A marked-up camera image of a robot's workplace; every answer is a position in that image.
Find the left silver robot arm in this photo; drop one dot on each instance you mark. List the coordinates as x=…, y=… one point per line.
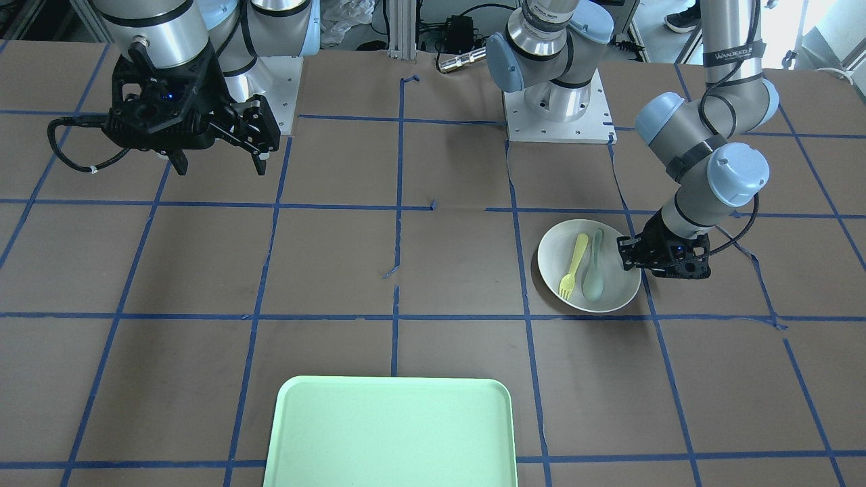
x=550, y=50

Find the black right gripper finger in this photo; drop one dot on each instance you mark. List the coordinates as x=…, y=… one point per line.
x=179, y=162
x=260, y=160

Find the white round plate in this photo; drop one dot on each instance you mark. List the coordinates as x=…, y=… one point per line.
x=554, y=254

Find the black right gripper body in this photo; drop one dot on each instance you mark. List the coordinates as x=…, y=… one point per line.
x=218, y=97

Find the green rectangular tray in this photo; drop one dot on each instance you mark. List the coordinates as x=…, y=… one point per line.
x=378, y=431

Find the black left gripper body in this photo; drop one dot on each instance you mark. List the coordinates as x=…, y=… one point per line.
x=653, y=238

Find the green plastic spoon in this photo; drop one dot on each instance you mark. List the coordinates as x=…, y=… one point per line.
x=593, y=284

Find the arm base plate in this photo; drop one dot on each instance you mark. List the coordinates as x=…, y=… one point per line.
x=278, y=79
x=547, y=113

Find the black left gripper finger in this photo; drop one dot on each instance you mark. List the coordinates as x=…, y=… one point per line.
x=627, y=247
x=629, y=262

